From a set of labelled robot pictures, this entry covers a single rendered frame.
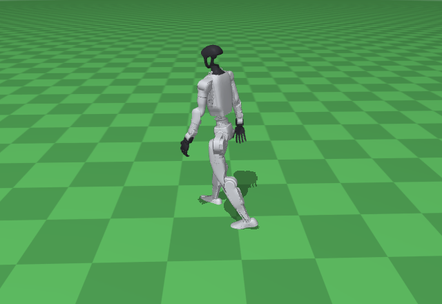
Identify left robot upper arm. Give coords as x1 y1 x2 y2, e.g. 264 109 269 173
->
196 78 213 117

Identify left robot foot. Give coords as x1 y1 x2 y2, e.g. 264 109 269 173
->
231 218 258 229

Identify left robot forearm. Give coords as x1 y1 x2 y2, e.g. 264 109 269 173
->
185 109 202 141

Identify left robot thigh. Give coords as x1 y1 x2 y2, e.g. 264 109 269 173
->
209 133 238 187

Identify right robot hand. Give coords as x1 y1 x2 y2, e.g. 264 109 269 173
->
232 118 246 143

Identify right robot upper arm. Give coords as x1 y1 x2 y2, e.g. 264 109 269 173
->
227 71 239 104

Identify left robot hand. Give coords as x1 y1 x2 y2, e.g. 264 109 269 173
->
180 137 194 157

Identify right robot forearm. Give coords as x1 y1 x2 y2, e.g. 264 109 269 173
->
232 98 243 124

